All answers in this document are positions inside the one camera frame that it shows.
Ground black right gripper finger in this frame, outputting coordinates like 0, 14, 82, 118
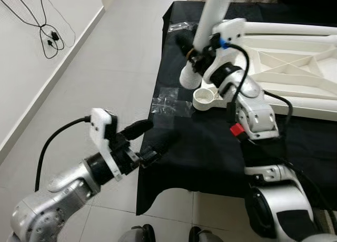
175, 31, 198, 58

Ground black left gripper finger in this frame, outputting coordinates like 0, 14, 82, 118
145, 130, 181, 159
120, 119, 154, 141

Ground clear plastic wrap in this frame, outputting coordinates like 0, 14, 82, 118
166, 21, 200, 34

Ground black table cloth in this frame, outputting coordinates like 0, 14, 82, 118
136, 1, 337, 216

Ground white plastic table top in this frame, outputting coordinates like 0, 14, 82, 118
192, 34, 337, 121

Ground black power adapter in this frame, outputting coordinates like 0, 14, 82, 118
48, 31, 62, 43

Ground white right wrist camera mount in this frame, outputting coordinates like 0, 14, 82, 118
203, 18, 248, 85

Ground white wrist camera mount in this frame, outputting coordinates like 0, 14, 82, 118
203, 18, 248, 85
88, 108, 123, 180

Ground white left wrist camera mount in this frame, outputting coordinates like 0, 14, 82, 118
88, 108, 123, 180

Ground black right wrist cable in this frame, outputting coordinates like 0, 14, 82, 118
219, 39, 251, 124

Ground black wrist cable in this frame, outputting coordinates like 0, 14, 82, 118
219, 39, 251, 124
34, 115, 93, 192

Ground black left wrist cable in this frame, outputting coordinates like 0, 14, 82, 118
34, 115, 93, 192

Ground black wall power cable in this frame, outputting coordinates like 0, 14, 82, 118
0, 0, 77, 60

